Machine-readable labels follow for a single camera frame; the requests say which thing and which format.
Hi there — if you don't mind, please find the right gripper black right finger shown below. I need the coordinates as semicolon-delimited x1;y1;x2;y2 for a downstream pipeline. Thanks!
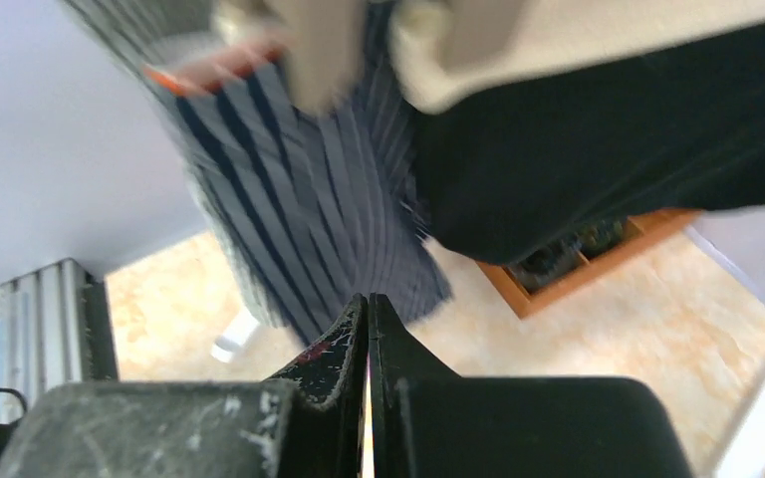
368;294;692;477

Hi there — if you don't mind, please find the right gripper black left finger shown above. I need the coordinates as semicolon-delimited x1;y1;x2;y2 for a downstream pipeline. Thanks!
0;295;368;477

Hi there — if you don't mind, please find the navy white striped underwear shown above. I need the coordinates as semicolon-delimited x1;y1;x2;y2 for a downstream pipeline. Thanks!
66;1;451;344

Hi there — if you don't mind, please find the black underwear beige waistband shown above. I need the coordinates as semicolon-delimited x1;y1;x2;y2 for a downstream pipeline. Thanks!
389;1;765;265

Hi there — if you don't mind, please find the white rack base foot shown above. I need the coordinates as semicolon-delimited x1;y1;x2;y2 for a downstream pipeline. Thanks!
210;308;260;363

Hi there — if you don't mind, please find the orange wooden tray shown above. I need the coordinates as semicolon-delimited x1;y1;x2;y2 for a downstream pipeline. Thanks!
477;209;700;320

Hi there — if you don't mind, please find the aluminium frame rail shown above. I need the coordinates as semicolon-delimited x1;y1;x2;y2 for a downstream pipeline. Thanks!
0;259;119;423

